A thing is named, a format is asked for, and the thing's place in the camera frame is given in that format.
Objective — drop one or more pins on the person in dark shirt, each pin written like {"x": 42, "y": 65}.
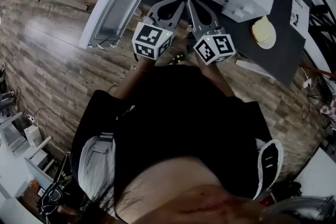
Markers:
{"x": 178, "y": 126}

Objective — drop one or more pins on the person's right forearm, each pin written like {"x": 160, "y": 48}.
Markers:
{"x": 218, "y": 78}

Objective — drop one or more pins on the white bench frame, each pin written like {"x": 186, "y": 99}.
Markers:
{"x": 39, "y": 162}

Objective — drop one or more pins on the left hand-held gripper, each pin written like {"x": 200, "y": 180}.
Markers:
{"x": 149, "y": 39}

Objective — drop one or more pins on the dark grey table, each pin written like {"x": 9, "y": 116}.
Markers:
{"x": 275, "y": 60}

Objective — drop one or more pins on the grey head mount part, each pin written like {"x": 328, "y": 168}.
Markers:
{"x": 302, "y": 209}

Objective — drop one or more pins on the white railing base ledge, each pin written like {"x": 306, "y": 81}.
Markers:
{"x": 315, "y": 49}

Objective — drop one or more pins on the person's face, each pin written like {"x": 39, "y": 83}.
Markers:
{"x": 189, "y": 196}

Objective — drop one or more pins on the wooden coat rack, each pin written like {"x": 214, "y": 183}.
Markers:
{"x": 320, "y": 70}

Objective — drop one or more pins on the black metal railing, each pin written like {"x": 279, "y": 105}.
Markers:
{"x": 323, "y": 21}

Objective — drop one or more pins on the white printed paper sheet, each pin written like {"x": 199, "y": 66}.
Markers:
{"x": 299, "y": 13}

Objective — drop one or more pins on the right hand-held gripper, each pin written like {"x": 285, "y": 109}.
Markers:
{"x": 215, "y": 48}

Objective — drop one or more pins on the black shoe with yellow charms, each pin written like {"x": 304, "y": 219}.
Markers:
{"x": 179, "y": 58}

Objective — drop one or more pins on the white table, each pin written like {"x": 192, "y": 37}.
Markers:
{"x": 320, "y": 175}

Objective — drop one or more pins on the white power strip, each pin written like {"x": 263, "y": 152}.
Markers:
{"x": 307, "y": 83}
{"x": 31, "y": 118}

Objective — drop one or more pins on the person's left forearm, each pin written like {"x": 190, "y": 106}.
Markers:
{"x": 134, "y": 78}

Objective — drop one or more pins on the white microwave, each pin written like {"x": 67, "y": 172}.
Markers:
{"x": 118, "y": 8}

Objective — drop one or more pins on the white square box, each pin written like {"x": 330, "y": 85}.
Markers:
{"x": 32, "y": 136}

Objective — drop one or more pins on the white plate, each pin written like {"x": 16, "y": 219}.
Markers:
{"x": 269, "y": 42}

